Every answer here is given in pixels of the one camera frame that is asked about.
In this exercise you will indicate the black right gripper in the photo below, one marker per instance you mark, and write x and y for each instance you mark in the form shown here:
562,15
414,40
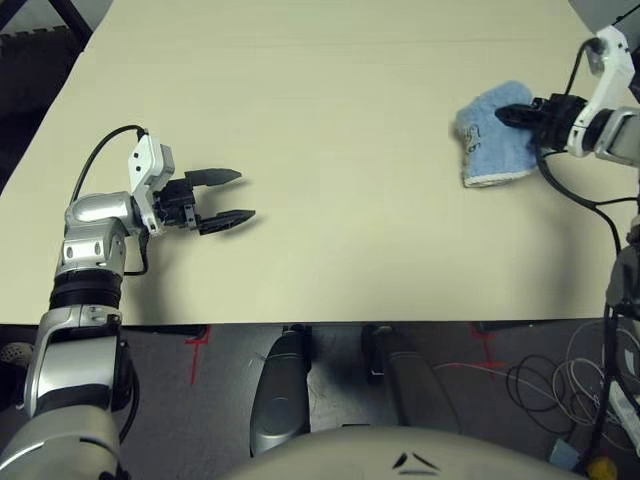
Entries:
557,120

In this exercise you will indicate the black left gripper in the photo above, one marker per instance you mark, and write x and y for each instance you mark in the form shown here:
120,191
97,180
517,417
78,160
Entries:
176,205

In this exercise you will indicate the blue fluffy rag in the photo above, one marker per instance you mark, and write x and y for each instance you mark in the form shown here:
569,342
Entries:
500,150

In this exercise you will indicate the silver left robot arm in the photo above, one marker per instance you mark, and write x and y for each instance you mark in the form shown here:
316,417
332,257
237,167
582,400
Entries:
90,215

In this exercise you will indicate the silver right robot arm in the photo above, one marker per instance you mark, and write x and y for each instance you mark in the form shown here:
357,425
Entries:
622,135

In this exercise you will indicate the black foam floor mat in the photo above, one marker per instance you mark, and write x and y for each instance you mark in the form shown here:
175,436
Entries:
25,90

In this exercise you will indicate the grey mesh shoe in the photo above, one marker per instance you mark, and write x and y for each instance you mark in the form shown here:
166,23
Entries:
12,355

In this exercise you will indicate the grey right robot leg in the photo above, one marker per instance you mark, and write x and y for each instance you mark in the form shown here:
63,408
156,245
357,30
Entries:
415,385

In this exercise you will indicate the beige robot torso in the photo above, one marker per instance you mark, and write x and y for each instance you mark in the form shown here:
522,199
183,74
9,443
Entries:
375,455

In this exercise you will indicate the white power strip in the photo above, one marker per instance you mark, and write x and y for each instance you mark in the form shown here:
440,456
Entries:
625,410

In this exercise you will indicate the small blue box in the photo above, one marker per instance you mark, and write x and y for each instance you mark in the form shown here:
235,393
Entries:
564,452

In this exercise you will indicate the small yellow object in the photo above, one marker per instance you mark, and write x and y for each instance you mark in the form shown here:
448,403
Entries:
602,469

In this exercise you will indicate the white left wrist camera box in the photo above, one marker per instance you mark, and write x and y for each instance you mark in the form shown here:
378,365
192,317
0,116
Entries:
145,165

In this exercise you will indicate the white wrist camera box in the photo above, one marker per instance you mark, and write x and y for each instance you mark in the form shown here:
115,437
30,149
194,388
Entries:
612,70
145,165

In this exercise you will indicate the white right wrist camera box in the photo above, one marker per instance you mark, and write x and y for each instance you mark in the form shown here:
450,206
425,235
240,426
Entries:
612,70

